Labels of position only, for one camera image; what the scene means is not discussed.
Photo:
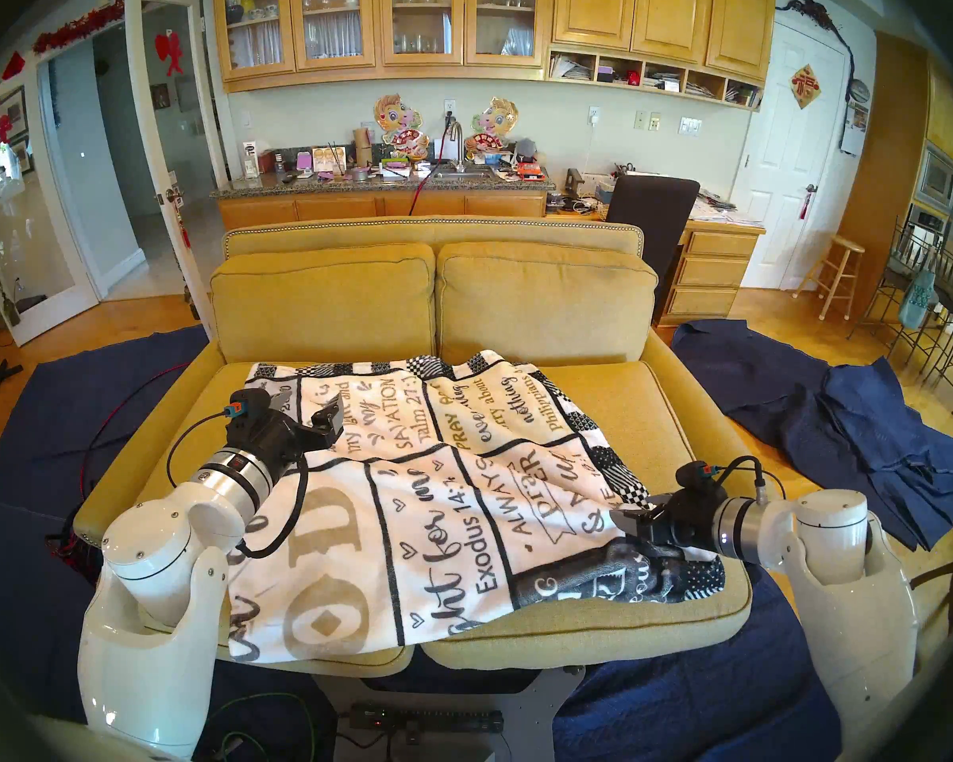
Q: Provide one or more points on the yellow sofa seat cushion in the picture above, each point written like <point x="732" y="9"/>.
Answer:
<point x="603" y="633"/>
<point x="349" y="667"/>

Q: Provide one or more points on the white glass panel door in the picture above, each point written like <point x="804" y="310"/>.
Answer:
<point x="140" y="94"/>
<point x="28" y="228"/>

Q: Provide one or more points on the yellow sofa back cushion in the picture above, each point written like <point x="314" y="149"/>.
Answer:
<point x="318" y="300"/>
<point x="544" y="304"/>

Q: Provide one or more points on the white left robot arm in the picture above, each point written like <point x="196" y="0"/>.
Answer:
<point x="151" y="554"/>

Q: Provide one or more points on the yellow two-seat sofa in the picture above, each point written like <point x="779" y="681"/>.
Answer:
<point x="433" y="230"/>

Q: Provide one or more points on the dark garland over door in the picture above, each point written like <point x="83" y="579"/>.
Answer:
<point x="810" y="10"/>

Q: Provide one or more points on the red tinsel garland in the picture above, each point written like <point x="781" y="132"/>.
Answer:
<point x="79" y="26"/>

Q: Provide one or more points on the small picture frame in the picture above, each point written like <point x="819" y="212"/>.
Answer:
<point x="329" y="159"/>

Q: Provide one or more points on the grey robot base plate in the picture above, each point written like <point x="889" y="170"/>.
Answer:
<point x="532" y="709"/>

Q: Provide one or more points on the orange box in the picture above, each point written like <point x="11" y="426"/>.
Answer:
<point x="531" y="172"/>

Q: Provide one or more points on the wooden wall cabinets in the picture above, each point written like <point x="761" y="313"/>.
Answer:
<point x="596" y="10"/>

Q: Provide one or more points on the red diamond door decoration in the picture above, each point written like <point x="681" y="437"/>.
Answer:
<point x="805" y="86"/>

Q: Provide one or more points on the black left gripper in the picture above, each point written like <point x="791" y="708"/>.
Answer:
<point x="274" y="439"/>

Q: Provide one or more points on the brown cardboard tube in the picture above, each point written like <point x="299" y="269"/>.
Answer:
<point x="362" y="148"/>

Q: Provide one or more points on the chrome kitchen faucet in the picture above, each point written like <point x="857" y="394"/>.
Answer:
<point x="459" y="140"/>

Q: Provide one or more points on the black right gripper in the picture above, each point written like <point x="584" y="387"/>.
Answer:
<point x="697" y="518"/>

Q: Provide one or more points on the black power strip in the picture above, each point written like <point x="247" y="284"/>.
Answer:
<point x="437" y="721"/>

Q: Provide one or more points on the crumpled dark blue blanket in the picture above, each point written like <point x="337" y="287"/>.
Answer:
<point x="873" y="435"/>

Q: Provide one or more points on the wooden stool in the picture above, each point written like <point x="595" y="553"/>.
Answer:
<point x="846" y="246"/>

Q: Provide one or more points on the wall calendar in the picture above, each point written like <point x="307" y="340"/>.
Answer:
<point x="852" y="129"/>

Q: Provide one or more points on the wooden desk with drawers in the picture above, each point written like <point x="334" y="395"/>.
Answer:
<point x="711" y="272"/>

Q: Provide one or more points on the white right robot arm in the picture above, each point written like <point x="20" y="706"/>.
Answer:
<point x="842" y="609"/>

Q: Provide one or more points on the granite kitchen counter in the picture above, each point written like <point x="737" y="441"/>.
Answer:
<point x="341" y="206"/>

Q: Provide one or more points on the black office chair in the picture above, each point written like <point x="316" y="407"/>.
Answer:
<point x="651" y="210"/>

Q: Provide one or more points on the built-in steel oven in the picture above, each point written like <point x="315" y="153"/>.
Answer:
<point x="939" y="179"/>

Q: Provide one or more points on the cartoon child wall decoration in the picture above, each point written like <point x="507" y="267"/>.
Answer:
<point x="397" y="120"/>
<point x="495" y="120"/>

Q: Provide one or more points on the white carton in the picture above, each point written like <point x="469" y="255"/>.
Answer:
<point x="250" y="159"/>

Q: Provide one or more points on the white black scripture blanket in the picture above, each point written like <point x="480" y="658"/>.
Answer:
<point x="445" y="490"/>

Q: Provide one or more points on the teal bag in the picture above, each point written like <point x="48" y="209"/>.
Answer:
<point x="917" y="302"/>

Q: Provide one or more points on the tall wooden cabinet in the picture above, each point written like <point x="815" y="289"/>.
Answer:
<point x="881" y="173"/>

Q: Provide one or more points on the white panelled door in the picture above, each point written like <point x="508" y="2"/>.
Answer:
<point x="782" y="169"/>

